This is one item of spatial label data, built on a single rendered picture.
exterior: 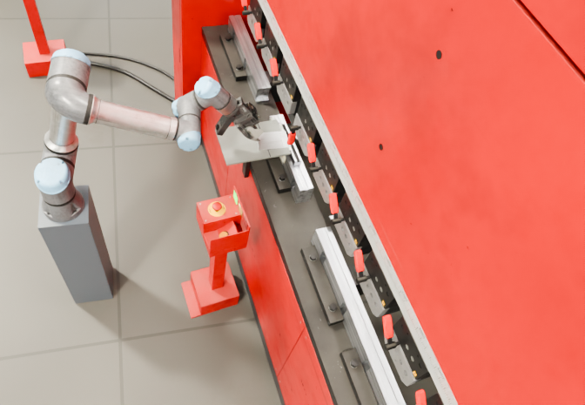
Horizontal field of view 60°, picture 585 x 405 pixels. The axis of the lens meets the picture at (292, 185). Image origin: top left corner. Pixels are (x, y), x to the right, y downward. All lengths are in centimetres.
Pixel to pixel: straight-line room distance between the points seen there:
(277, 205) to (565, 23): 142
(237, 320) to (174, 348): 34
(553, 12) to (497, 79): 16
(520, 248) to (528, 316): 12
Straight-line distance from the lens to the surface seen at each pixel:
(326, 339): 182
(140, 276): 282
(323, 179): 167
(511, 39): 92
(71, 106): 165
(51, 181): 196
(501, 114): 94
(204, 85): 174
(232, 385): 264
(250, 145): 202
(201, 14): 265
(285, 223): 198
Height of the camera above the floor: 257
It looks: 54 degrees down
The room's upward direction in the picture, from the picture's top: 16 degrees clockwise
